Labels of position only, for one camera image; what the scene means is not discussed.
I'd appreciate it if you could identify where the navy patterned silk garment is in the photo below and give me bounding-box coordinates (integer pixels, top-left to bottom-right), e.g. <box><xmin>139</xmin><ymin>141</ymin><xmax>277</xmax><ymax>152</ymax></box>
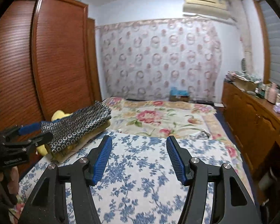
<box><xmin>18</xmin><ymin>100</ymin><xmax>112</xmax><ymax>154</ymax></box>

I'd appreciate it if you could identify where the person's left hand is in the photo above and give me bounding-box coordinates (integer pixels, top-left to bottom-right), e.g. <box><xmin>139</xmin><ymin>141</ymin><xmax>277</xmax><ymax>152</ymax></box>
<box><xmin>0</xmin><ymin>166</ymin><xmax>19</xmax><ymax>208</ymax></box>

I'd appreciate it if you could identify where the yellow plush toy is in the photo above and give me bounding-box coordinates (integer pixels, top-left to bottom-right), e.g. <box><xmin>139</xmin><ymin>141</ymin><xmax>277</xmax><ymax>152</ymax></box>
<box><xmin>36</xmin><ymin>110</ymin><xmax>73</xmax><ymax>157</ymax></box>

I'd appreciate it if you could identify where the wooden sideboard cabinet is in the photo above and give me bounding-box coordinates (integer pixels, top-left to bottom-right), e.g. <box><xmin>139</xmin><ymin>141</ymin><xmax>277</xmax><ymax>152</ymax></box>
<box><xmin>222</xmin><ymin>81</ymin><xmax>280</xmax><ymax>179</ymax></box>

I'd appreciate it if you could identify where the brown louvered wardrobe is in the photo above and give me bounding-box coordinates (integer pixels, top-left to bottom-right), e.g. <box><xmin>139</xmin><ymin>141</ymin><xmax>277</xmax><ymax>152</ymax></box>
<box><xmin>0</xmin><ymin>0</ymin><xmax>102</xmax><ymax>131</ymax></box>

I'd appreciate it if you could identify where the blue floral white sheet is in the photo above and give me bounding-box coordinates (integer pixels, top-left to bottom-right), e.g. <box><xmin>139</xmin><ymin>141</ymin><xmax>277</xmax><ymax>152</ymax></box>
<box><xmin>19</xmin><ymin>131</ymin><xmax>232</xmax><ymax>223</ymax></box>

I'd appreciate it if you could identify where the pink floral bed quilt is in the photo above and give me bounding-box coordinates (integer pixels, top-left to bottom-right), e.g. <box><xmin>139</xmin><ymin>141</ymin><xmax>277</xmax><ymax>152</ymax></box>
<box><xmin>8</xmin><ymin>96</ymin><xmax>255</xmax><ymax>224</ymax></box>

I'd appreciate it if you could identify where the lavender pouch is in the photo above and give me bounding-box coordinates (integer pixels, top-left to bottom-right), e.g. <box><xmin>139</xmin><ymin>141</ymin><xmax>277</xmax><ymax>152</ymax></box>
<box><xmin>273</xmin><ymin>103</ymin><xmax>280</xmax><ymax>114</ymax></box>

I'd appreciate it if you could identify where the pink bottle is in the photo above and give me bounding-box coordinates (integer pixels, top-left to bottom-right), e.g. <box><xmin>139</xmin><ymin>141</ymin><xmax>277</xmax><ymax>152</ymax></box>
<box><xmin>267</xmin><ymin>83</ymin><xmax>277</xmax><ymax>104</ymax></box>

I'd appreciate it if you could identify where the cardboard box on sideboard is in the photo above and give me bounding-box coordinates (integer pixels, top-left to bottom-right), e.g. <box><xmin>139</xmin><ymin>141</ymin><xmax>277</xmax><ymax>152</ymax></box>
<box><xmin>233</xmin><ymin>77</ymin><xmax>258</xmax><ymax>91</ymax></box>

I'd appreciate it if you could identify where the blue tissue box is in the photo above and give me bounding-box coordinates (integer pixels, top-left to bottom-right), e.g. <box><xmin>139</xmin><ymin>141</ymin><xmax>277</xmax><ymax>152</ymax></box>
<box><xmin>169</xmin><ymin>87</ymin><xmax>190</xmax><ymax>102</ymax></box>

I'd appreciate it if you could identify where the pink circle patterned curtain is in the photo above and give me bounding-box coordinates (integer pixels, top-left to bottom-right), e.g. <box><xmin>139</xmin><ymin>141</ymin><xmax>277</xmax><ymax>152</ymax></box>
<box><xmin>99</xmin><ymin>17</ymin><xmax>222</xmax><ymax>101</ymax></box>

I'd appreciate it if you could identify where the grey window blind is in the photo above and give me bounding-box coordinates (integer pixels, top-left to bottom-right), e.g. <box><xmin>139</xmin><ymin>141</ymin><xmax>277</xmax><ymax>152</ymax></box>
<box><xmin>259</xmin><ymin>0</ymin><xmax>280</xmax><ymax>86</ymax></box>

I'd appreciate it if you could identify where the beige wall air conditioner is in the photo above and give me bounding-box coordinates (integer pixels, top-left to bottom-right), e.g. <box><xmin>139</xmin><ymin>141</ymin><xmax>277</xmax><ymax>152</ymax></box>
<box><xmin>183</xmin><ymin>0</ymin><xmax>231</xmax><ymax>20</ymax></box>

